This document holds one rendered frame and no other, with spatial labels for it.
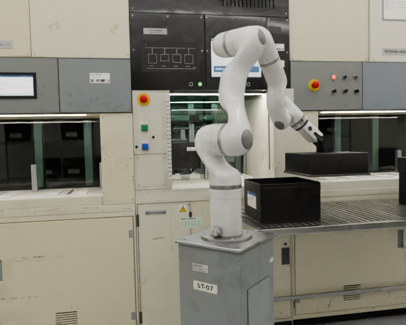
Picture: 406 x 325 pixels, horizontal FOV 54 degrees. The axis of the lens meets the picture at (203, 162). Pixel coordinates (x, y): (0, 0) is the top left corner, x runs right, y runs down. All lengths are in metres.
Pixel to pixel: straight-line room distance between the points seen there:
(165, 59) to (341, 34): 1.03
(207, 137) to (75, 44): 1.02
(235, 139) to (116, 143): 0.90
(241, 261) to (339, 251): 1.24
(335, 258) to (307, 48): 1.23
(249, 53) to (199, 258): 0.76
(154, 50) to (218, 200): 1.03
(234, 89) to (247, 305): 0.76
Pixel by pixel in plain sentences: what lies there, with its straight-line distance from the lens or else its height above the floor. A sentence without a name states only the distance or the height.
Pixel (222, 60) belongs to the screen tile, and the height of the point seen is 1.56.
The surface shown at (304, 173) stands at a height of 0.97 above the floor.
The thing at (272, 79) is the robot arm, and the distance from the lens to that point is 1.77.
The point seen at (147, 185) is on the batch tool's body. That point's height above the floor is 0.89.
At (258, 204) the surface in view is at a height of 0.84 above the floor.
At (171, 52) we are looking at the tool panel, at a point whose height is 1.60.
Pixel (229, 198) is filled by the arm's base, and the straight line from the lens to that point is 1.44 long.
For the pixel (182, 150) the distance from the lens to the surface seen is 2.67.
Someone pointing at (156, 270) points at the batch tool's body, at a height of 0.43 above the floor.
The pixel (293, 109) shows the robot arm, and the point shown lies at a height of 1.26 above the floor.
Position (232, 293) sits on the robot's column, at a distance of 1.41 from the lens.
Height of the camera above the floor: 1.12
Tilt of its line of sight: 3 degrees down
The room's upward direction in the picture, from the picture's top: 1 degrees counter-clockwise
